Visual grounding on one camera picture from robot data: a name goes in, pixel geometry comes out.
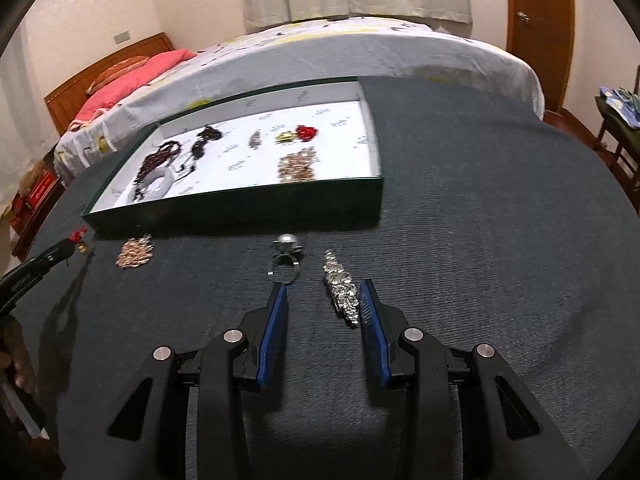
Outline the pink pillow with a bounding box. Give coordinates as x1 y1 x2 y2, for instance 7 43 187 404
69 49 198 131

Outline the pile of clothes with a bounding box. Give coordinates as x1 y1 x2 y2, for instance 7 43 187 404
597 85 640 149

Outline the person's left hand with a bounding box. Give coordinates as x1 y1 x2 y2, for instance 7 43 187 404
0 317 39 396

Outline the bed with patterned sheet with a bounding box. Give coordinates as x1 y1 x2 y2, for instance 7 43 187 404
54 16 546 184

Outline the red box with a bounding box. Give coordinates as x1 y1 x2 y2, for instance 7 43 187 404
22 170 56 212

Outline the red-brown bead bracelet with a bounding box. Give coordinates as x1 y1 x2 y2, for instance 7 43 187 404
136 140 182 196

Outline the long silver crystal brooch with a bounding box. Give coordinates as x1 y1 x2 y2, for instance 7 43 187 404
321 249 361 329

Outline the black bead bracelet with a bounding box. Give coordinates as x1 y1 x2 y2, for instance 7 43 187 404
188 126 224 163

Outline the wooden nightstand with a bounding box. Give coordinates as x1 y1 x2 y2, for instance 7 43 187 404
10 179 66 262

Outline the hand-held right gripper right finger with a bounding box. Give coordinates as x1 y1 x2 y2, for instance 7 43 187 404
359 278 591 480

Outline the pink bead brooch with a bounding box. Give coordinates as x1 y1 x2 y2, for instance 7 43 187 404
116 233 154 271

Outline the brown plush toy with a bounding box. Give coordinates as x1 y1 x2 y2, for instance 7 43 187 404
17 162 44 196

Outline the floral pearl pendant necklace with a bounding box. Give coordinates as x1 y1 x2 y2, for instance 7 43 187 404
277 146 318 185

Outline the red flower brooch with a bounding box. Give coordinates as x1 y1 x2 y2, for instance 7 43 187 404
276 125 319 144

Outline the dark wooden chair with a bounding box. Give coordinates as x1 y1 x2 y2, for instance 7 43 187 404
594 65 640 192

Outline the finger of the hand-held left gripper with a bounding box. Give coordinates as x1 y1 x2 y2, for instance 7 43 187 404
0 239 77 319

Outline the orange embroidered pillow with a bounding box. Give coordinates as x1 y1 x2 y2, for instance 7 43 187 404
86 55 151 95

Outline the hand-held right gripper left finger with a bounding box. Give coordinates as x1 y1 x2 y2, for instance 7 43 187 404
60 282 290 480

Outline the silver pearl ring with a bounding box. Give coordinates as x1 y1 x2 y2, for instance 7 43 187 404
266 233 304 281

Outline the brown wooden door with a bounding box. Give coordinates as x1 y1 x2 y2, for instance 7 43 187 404
505 0 576 117

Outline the red knot ornament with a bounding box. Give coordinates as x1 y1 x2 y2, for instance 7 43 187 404
70 227 95 256

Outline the wooden headboard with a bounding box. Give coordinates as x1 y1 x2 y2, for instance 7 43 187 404
44 32 176 124

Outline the green tray with white lining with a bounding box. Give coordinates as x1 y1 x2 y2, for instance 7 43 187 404
81 81 385 234

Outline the sheer white curtain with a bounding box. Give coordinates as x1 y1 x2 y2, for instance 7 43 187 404
0 50 31 221

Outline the white bangle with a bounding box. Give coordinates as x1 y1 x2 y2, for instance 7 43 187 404
131 167 175 205

